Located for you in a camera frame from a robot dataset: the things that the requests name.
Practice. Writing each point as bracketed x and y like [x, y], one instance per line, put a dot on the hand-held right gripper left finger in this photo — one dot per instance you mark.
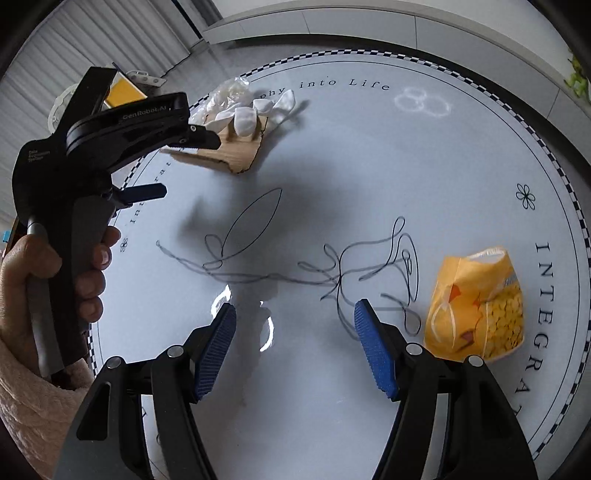
[214, 350]

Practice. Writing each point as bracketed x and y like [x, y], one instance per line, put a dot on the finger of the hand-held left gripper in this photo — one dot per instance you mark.
[143, 191]
[201, 137]

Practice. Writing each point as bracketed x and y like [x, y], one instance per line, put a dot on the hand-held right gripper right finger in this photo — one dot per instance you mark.
[376, 350]

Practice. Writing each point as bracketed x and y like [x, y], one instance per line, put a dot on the torn brown cardboard piece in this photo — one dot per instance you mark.
[235, 152]

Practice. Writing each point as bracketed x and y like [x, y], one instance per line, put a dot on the person's left hand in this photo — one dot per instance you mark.
[27, 267]

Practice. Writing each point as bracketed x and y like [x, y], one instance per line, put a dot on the clear plastic bag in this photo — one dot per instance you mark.
[226, 94]

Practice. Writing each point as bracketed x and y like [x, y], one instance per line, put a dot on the yellow blue toy slide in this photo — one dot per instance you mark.
[124, 92]

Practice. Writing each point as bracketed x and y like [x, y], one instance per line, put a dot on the yellow snack bag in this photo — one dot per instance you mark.
[480, 309]

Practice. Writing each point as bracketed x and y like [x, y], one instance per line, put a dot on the round white printed table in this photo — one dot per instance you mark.
[323, 184]

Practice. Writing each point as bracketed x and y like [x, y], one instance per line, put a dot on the white curtain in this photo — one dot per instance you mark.
[69, 41]

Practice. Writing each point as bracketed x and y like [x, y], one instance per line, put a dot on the white grey TV cabinet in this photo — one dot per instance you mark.
[369, 32]

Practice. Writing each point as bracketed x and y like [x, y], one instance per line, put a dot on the green plant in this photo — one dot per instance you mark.
[579, 76]

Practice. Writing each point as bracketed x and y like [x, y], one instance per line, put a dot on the white plastic bracket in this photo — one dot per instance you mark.
[145, 78]

